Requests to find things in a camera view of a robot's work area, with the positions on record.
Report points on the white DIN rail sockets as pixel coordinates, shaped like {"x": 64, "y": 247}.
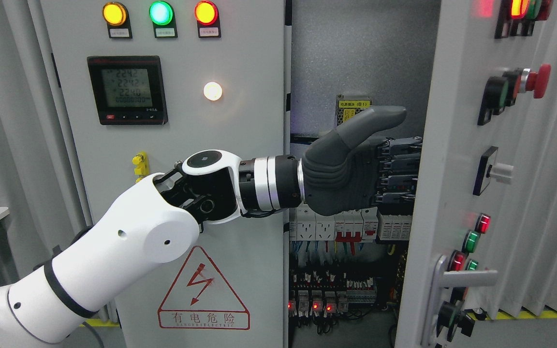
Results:
{"x": 306, "y": 225}

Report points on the right door white rotary switch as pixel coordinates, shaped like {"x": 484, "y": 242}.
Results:
{"x": 491, "y": 169}

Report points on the black surge protector block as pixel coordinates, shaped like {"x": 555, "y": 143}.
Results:
{"x": 394, "y": 222}

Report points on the grey curtain right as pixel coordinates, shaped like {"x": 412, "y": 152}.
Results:
{"x": 522, "y": 242}

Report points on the white lit indicator lamp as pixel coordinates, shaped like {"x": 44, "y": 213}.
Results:
{"x": 213, "y": 91}

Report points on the green indicator lamp left door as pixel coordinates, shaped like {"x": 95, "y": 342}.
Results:
{"x": 163, "y": 20}

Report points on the red mushroom emergency stop button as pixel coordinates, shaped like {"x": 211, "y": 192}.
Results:
{"x": 522, "y": 80}

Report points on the silver door lever handle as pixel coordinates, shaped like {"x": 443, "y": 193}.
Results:
{"x": 442, "y": 279}

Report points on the red indicator lamp left door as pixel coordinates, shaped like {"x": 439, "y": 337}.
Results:
{"x": 207, "y": 16}

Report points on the metal power supply module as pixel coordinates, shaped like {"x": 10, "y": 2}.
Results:
{"x": 347, "y": 106}

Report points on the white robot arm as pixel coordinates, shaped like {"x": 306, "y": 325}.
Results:
{"x": 153, "y": 222}

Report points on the lower relay terminal row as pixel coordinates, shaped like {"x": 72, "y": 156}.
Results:
{"x": 323, "y": 295}

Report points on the yellow indicator lamp left door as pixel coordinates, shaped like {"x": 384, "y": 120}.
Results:
{"x": 117, "y": 19}

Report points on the yellow test terminal block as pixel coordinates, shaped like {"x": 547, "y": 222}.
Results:
{"x": 140, "y": 161}

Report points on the row of white circuit breakers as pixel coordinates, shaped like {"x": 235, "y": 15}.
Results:
{"x": 353, "y": 229}

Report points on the grey cabinet door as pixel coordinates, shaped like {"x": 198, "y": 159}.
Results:
{"x": 477, "y": 40}
{"x": 248, "y": 62}

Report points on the black digital power meter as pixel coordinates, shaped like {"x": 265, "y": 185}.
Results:
{"x": 128, "y": 90}

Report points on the red electric danger warning sticker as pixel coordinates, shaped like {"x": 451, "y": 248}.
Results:
{"x": 200, "y": 298}

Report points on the dark grey robot hand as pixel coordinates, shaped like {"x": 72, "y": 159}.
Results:
{"x": 341, "y": 168}

